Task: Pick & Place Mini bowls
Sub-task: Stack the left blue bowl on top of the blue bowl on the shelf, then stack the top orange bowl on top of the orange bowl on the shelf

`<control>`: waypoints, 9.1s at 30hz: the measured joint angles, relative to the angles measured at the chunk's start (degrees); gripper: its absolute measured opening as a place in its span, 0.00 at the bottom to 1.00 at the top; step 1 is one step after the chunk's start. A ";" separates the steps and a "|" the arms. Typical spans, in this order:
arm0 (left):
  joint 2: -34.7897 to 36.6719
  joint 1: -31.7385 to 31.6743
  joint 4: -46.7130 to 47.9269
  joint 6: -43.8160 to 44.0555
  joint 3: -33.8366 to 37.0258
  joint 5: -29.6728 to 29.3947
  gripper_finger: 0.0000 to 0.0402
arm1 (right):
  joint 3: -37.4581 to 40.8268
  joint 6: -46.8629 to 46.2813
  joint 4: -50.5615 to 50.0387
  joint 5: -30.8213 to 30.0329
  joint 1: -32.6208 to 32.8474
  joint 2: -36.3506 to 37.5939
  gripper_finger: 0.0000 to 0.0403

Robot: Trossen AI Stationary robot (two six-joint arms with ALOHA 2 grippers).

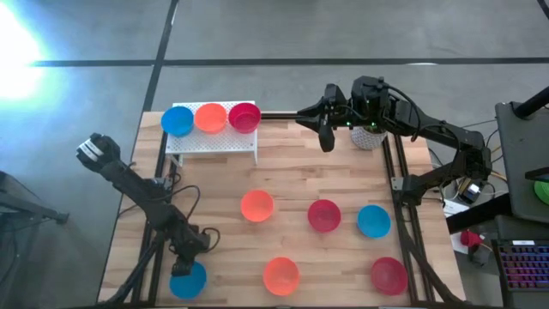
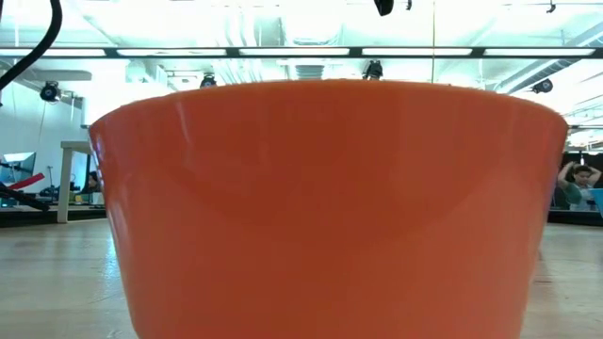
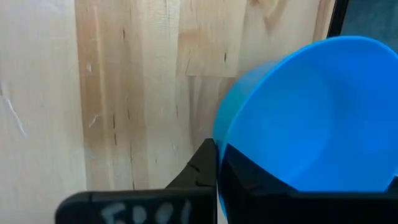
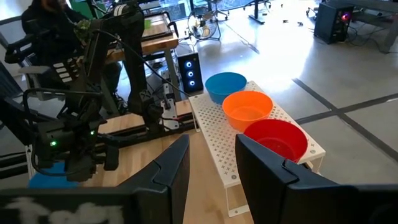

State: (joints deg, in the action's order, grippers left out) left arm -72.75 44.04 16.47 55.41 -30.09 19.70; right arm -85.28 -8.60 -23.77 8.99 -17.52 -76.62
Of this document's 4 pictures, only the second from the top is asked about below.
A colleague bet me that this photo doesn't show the orange mini bowl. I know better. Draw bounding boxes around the orange mini bowl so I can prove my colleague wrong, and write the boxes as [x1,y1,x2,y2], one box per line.
[88,78,570,339]

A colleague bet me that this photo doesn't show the ceiling air vent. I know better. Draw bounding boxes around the ceiling air vent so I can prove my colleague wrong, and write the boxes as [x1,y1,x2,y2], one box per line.
[295,64,325,82]

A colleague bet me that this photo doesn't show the black ceiling light track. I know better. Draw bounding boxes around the black ceiling light track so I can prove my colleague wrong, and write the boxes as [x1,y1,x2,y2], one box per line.
[0,45,603,60]

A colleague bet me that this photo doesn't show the person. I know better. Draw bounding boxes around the person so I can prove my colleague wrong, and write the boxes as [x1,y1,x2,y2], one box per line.
[82,169,106,206]
[557,161,603,212]

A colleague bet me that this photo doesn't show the white table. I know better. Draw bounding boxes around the white table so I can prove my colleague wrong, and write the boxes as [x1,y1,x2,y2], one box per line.
[57,139,93,224]

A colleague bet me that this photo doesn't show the red angled bar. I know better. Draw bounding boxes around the red angled bar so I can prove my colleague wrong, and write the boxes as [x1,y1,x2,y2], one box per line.
[8,172,47,191]

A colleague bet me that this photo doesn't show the black angled bar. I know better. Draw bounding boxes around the black angled bar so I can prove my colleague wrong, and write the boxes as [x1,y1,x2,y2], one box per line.
[0,181,51,213]

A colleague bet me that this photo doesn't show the computer monitor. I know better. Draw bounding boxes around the computer monitor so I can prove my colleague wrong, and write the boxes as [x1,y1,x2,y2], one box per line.
[0,151,38,187]

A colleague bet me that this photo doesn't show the thin hanging cord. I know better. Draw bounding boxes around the thin hanging cord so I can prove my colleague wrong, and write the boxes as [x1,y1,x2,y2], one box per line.
[431,0,436,86]

